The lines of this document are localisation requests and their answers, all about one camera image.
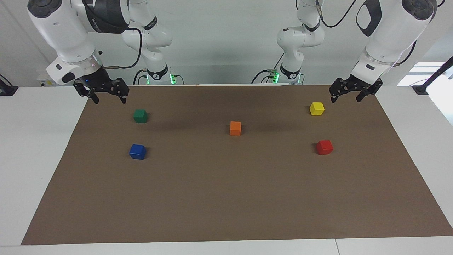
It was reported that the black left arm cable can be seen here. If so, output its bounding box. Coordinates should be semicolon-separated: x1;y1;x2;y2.
313;0;445;68

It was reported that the black base cable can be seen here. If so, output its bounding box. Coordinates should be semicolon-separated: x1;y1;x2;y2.
251;53;285;84
133;69;149;85

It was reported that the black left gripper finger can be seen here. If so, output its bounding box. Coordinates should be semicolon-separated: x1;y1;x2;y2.
356;81;383;103
329;78;351;103

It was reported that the red wooden block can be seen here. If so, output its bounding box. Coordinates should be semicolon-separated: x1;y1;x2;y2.
316;140;333;155

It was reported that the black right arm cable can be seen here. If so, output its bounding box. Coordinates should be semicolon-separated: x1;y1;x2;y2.
104;28;143;69

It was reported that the brown table mat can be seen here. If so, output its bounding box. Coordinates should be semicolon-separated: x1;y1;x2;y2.
21;84;453;245

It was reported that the white wall box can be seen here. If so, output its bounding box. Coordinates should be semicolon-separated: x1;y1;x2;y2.
37;73;59;86

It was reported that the black table clamp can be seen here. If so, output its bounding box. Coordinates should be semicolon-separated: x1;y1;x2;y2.
0;74;19;96

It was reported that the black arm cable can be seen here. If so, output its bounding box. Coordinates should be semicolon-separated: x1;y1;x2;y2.
104;28;143;69
313;0;445;68

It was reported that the blue wooden block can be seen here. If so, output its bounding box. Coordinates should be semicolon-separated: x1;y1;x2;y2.
129;144;147;160

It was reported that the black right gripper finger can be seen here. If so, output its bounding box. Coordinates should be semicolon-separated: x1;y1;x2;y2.
74;81;100;104
110;78;130;104

